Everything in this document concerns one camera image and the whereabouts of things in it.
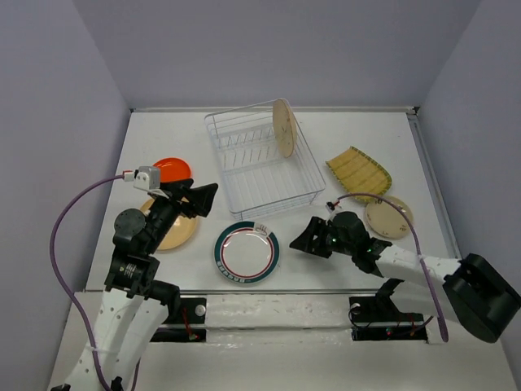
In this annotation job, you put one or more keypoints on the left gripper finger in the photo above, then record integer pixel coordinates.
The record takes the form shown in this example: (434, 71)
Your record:
(176, 190)
(198, 201)

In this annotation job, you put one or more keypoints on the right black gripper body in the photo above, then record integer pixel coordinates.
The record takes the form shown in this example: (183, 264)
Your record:
(337, 245)

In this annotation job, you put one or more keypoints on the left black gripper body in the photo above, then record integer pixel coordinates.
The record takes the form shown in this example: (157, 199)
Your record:
(164, 213)

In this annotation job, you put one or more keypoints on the white plate with green rim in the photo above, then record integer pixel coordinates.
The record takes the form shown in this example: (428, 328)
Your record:
(246, 253)

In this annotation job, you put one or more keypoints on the beige plate with leaf design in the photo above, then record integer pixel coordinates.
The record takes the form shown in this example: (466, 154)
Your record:
(284, 125)

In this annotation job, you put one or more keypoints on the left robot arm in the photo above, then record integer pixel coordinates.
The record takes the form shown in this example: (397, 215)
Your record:
(134, 303)

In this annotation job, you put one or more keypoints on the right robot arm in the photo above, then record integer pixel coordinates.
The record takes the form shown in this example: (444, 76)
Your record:
(468, 291)

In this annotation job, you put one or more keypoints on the orange translucent plate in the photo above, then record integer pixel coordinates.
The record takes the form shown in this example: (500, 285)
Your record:
(173, 169)

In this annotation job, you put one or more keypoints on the tan round plate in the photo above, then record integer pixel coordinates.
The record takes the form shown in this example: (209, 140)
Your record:
(179, 233)

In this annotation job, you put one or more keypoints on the small cream plate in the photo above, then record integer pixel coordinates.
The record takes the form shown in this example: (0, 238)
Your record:
(384, 220)

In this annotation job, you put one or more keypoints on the yellow bamboo-pattern rectangular plate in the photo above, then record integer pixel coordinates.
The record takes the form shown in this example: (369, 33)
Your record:
(359, 173)

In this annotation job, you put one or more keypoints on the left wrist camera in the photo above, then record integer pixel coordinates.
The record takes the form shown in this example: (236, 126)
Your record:
(147, 178)

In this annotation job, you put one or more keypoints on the white wire dish rack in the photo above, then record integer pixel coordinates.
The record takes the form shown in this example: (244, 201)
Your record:
(258, 180)

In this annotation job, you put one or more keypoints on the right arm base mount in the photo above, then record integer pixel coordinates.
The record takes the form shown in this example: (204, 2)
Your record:
(376, 318)

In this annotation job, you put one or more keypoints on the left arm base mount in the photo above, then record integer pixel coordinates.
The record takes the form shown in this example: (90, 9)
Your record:
(187, 325)

